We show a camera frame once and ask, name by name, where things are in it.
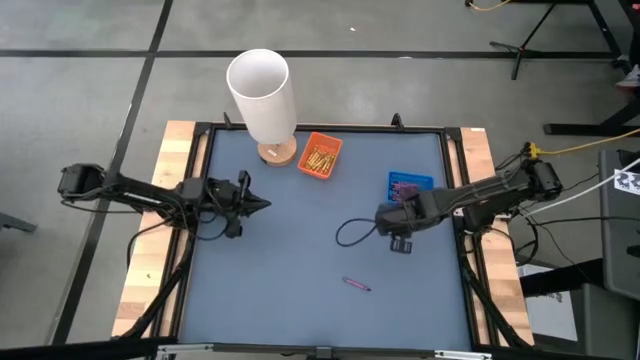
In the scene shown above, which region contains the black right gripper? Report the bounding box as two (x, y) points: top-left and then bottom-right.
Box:
(374, 192), (432, 237)

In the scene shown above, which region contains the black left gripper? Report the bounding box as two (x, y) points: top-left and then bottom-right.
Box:
(202, 177), (272, 224)

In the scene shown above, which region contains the blue plastic basket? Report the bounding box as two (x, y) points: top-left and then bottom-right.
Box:
(387, 170), (435, 205)

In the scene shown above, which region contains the orange plastic basket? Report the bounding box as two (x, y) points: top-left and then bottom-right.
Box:
(297, 131), (344, 180)

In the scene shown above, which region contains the blue-grey table mat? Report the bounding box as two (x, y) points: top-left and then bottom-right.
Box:
(178, 128), (474, 351)

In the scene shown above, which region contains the white shade wooden base lamp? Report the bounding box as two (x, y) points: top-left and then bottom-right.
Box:
(226, 48), (299, 168)

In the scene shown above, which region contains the black tripod stand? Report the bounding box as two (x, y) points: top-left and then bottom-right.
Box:
(488, 2), (556, 81)

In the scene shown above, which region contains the grey cabinet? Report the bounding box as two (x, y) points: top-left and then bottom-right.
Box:
(597, 147), (640, 301)

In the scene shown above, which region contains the black chair base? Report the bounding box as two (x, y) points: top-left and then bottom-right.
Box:
(0, 212), (39, 235)

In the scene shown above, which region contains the black and white marker tag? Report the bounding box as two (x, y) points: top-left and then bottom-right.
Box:
(613, 168), (640, 197)

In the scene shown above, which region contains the person's foot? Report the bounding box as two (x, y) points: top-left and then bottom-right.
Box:
(614, 63), (640, 91)

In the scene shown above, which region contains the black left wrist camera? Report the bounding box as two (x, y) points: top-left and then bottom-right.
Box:
(223, 218), (245, 240)

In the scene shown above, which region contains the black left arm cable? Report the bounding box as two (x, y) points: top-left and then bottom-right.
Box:
(193, 212), (230, 242)

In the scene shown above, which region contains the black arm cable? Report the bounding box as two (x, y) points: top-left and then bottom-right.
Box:
(193, 212), (230, 242)
(334, 217), (380, 248)

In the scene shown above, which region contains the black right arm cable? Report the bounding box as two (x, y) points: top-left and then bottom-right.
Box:
(334, 217), (380, 248)

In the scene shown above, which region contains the black table frame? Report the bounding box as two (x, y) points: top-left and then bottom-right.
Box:
(149, 121), (534, 351)

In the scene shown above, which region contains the yellow extension cord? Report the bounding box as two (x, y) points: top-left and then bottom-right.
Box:
(522, 127), (640, 157)

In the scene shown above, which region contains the black floor cable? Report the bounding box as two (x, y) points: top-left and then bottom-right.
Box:
(529, 214), (640, 226)

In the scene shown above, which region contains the white cable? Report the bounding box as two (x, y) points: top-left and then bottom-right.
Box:
(522, 155), (640, 217)

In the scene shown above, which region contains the black desk leg frame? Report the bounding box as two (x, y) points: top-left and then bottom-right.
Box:
(542, 0), (640, 137)

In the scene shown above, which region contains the yellow floor cable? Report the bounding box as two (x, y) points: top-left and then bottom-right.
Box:
(464, 0), (511, 12)

